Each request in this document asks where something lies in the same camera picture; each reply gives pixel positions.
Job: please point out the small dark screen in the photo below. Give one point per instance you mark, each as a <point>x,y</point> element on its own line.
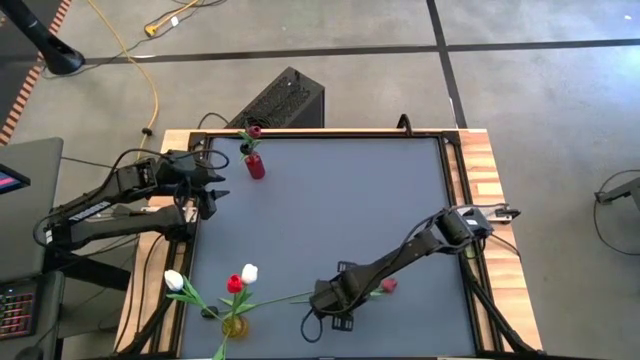
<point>10,181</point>

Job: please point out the red ribbed vase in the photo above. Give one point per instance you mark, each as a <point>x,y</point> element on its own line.
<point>255,168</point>

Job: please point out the white artificial tulip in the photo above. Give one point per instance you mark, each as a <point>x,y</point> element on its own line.
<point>249,273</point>
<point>173,280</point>

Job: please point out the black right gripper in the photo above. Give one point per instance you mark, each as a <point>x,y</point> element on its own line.
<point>350,290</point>

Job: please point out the dark mat orange striped edge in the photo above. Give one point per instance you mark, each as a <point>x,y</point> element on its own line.
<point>15,60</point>

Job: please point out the yellow glass vase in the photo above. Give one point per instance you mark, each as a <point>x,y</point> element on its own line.
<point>235,326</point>

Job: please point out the grey side table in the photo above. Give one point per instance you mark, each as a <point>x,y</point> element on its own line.
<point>25,240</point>

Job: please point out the backlit keyboard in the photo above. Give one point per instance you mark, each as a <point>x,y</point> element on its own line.
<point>17,312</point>

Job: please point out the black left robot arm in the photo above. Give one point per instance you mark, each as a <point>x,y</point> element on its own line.
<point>125,224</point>

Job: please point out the black perforated computer case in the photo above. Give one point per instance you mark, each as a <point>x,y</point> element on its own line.
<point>285,97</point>

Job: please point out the yellow extension plug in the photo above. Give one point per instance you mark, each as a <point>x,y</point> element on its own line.
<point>150,31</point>

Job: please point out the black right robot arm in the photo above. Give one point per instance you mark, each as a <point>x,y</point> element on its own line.
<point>415,247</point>

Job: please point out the dark red artificial tulip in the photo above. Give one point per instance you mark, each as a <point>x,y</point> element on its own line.
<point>389,285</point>
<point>254,131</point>

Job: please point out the black diagonal frame strut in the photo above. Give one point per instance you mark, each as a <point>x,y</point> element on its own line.
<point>495,311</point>
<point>148,324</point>

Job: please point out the black table frame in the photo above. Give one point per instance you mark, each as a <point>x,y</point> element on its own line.
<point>325,135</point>

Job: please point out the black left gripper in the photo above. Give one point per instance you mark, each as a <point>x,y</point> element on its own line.
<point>182,172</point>

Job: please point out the wooden table board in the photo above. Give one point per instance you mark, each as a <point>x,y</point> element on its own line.
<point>482,165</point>

